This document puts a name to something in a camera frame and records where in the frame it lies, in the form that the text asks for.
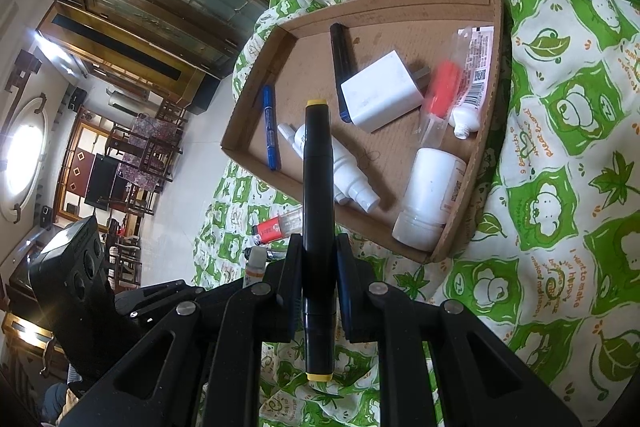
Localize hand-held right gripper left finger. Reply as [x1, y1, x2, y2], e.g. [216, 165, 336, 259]
[57, 232, 303, 427]

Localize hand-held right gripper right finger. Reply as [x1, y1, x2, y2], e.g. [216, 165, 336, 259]
[336, 232, 583, 427]

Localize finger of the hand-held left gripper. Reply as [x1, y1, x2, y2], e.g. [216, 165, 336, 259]
[114, 279, 208, 333]

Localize black marker with yellow ends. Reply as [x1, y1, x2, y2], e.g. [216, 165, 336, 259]
[302, 98, 335, 383]

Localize white spray bottle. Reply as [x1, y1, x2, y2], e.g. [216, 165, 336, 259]
[277, 123, 382, 214]

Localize wide white bottle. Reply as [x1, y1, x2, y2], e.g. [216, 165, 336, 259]
[391, 147, 468, 252]

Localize blue marker pen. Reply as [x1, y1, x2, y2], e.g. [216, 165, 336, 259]
[261, 84, 282, 171]

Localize white charger plug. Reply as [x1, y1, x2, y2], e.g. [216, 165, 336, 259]
[340, 50, 432, 134]

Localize red candle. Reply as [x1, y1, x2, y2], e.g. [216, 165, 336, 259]
[419, 27, 473, 148]

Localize shallow cardboard tray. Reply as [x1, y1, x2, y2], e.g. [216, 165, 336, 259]
[220, 0, 505, 264]

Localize thick black marker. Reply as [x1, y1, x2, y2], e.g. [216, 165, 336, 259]
[329, 23, 358, 123]

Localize white tube with barcode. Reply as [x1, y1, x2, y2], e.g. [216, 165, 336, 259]
[447, 26, 496, 139]

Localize small white printed tube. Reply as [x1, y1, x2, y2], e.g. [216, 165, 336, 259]
[243, 247, 268, 288]

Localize red lighter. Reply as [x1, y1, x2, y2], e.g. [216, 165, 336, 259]
[252, 212, 303, 245]

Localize black television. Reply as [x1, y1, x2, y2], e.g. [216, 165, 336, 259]
[84, 153, 118, 210]

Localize round ceiling light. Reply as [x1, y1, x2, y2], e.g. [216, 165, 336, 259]
[0, 94, 51, 223]

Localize dark wooden chairs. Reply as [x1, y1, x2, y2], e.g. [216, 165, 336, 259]
[105, 100, 188, 213]

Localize green white printed blanket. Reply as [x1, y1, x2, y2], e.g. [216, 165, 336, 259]
[192, 0, 640, 427]

